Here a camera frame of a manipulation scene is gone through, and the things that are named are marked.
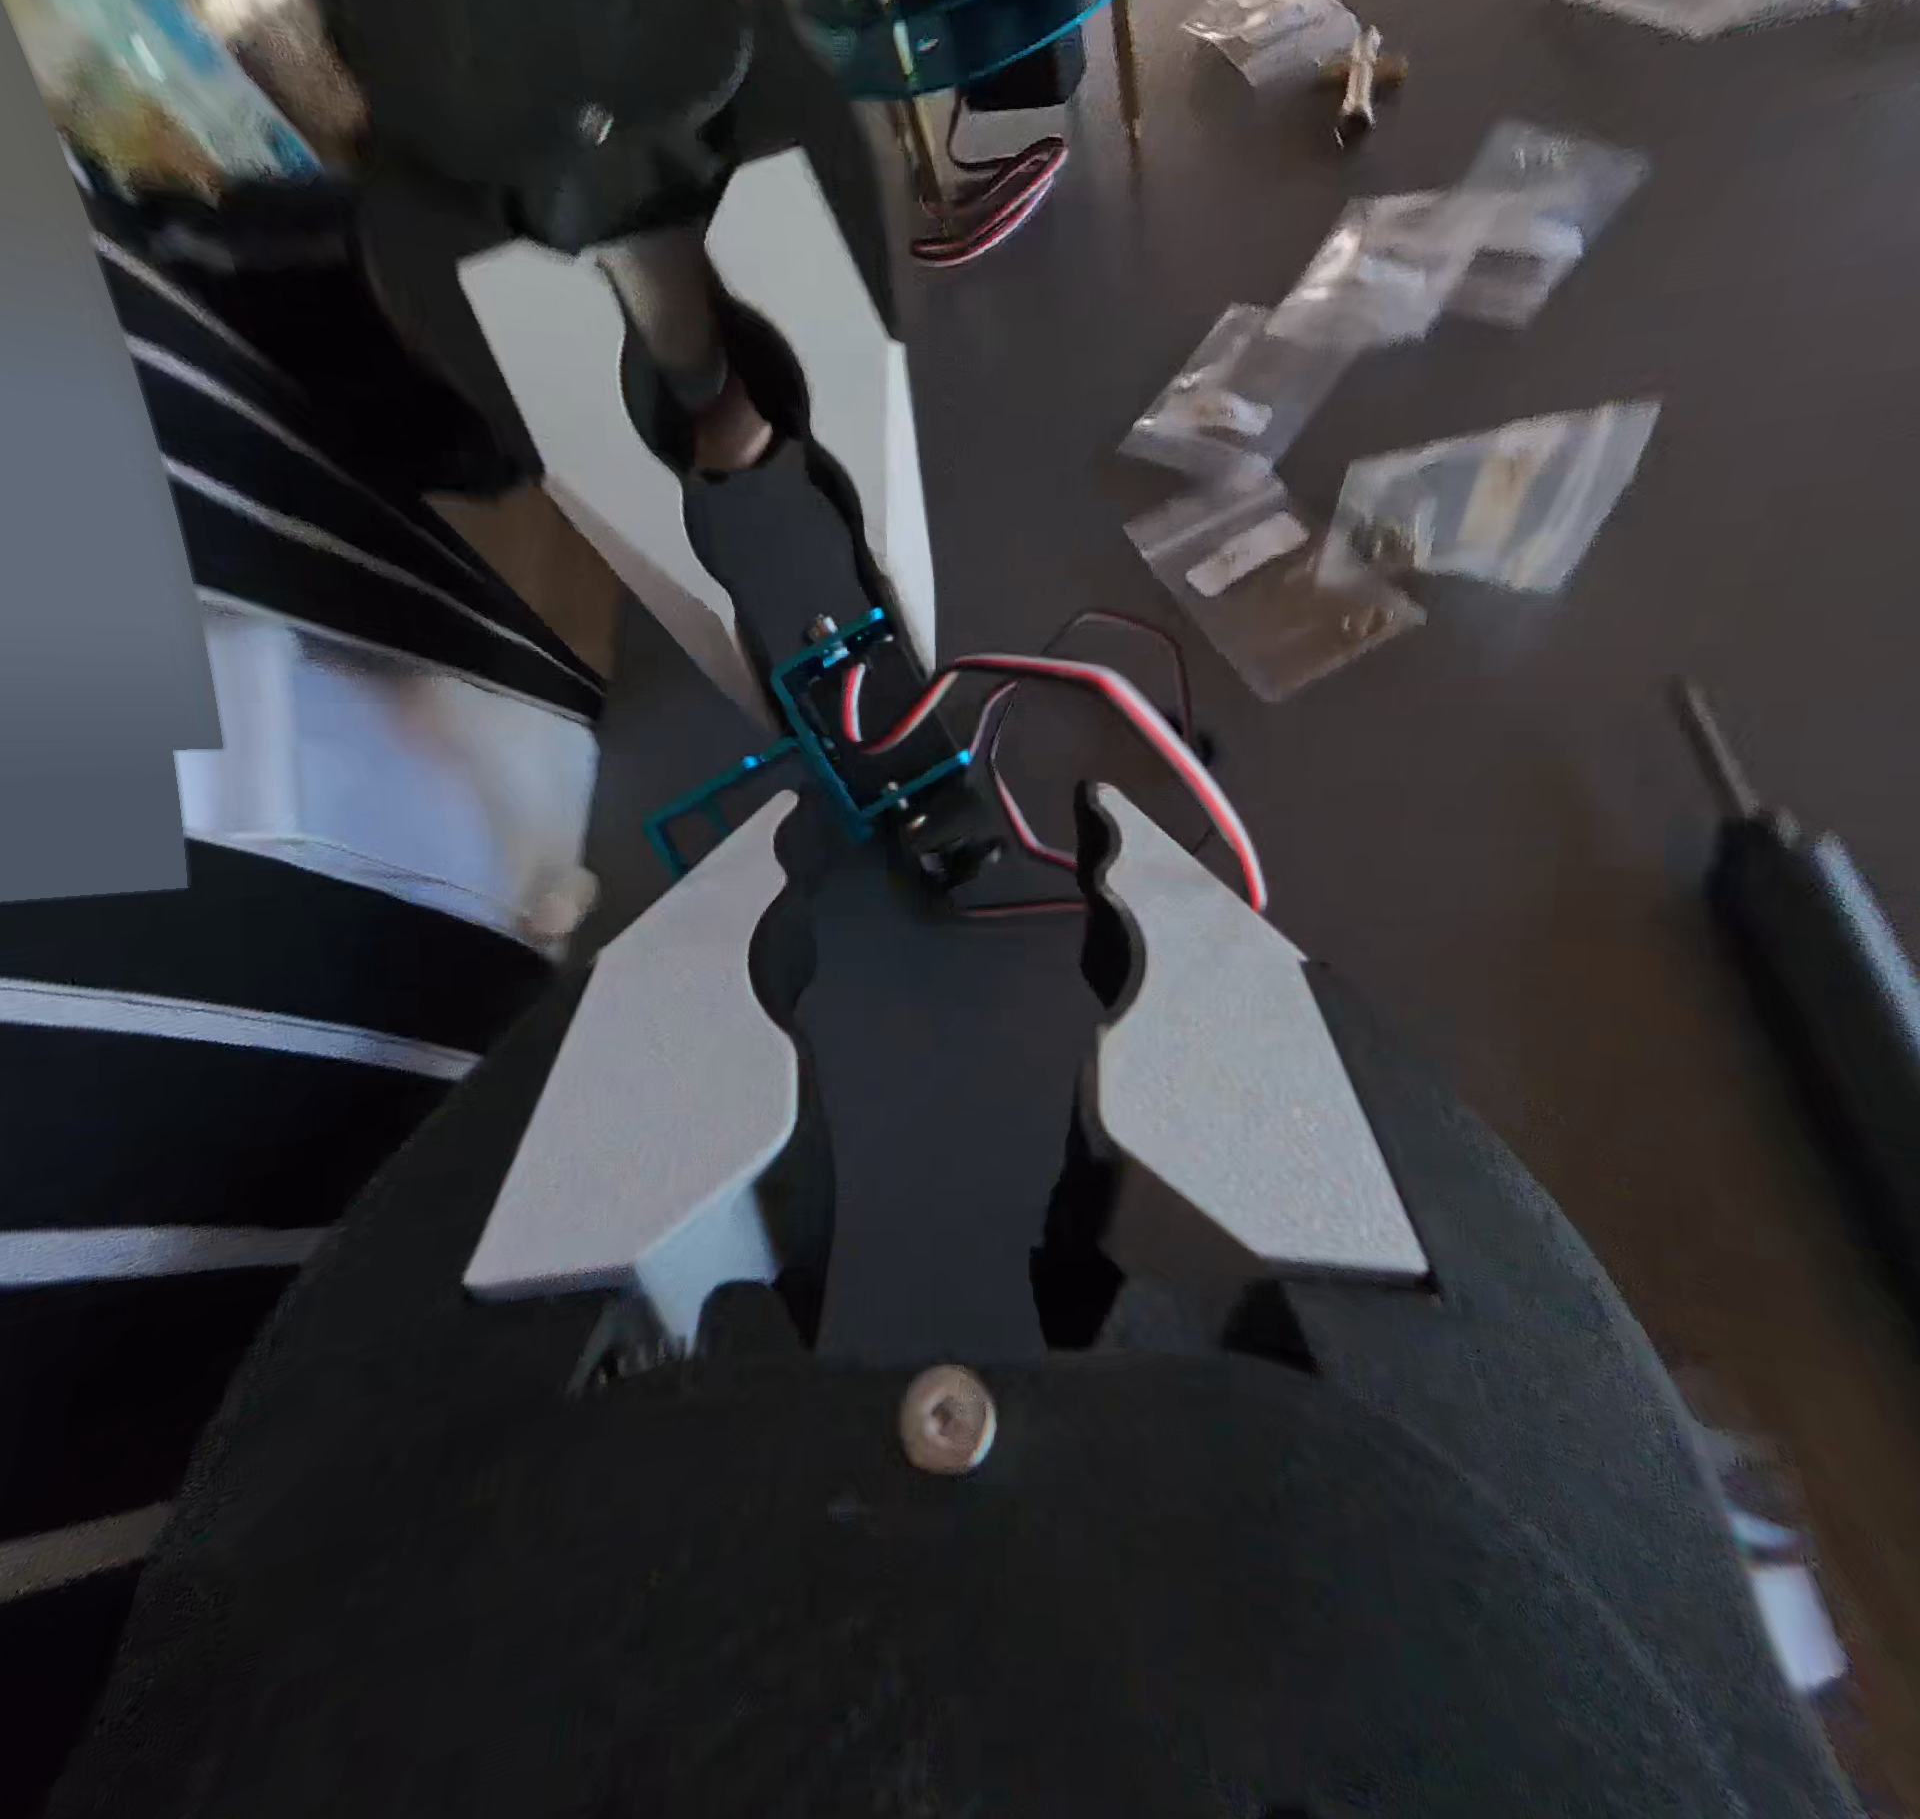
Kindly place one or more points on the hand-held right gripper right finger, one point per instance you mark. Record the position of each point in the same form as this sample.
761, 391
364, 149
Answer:
1245, 1085

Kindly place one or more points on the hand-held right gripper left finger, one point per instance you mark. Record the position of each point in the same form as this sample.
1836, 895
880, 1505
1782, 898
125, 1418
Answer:
662, 1085

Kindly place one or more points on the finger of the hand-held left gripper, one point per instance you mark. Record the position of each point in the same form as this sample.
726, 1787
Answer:
848, 334
585, 410

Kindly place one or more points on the blue bracket servo assembly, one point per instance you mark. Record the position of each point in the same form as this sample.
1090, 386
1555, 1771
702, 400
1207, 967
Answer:
841, 762

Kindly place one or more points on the dark desk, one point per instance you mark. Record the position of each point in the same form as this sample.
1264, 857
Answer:
1500, 874

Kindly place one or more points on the black white striped garment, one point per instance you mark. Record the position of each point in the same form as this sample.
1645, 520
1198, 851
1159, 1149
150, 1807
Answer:
225, 1100

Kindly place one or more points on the black screwdriver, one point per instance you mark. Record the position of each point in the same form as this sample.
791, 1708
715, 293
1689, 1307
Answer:
1831, 936

